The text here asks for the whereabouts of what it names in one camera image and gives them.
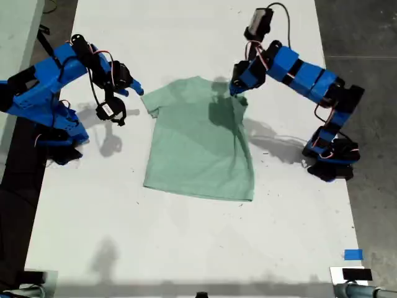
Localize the grey-green clamp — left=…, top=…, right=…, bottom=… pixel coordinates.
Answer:
left=0, top=284, right=47, bottom=298
left=334, top=281, right=397, bottom=298

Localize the pale side table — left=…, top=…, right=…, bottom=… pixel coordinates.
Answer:
left=0, top=0, right=46, bottom=184

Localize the pale green t-shirt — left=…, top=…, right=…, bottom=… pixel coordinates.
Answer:
left=140, top=76, right=256, bottom=202

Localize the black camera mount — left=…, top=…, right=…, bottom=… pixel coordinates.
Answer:
left=107, top=92, right=128, bottom=127

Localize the black stand leg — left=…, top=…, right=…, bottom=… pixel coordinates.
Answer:
left=36, top=25, right=61, bottom=68

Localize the short blue tape strip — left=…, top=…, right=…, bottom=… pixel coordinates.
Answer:
left=344, top=248, right=364, bottom=261

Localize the black camera cable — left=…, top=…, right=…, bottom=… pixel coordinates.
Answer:
left=87, top=66, right=108, bottom=108
left=267, top=2, right=293, bottom=50

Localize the black camera box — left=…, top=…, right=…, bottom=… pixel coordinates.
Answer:
left=244, top=7, right=275, bottom=42
left=95, top=102, right=117, bottom=121

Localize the black camera stalk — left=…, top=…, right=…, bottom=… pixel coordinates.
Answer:
left=246, top=37, right=265, bottom=62

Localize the flat black box on plate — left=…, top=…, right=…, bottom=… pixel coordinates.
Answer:
left=342, top=268, right=373, bottom=281

